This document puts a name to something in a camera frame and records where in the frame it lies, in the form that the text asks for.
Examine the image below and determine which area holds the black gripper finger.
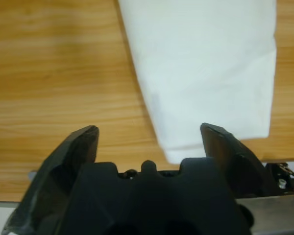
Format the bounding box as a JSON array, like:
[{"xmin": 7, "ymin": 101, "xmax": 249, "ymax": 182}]
[
  {"xmin": 2, "ymin": 125, "xmax": 100, "ymax": 235},
  {"xmin": 199, "ymin": 122, "xmax": 282, "ymax": 199}
]

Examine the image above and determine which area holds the white T-shirt with small print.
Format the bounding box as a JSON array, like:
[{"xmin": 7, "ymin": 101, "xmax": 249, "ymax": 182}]
[{"xmin": 117, "ymin": 0, "xmax": 278, "ymax": 164}]

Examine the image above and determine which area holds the dark camera post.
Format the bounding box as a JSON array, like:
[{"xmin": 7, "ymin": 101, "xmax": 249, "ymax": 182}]
[{"xmin": 264, "ymin": 163, "xmax": 294, "ymax": 195}]

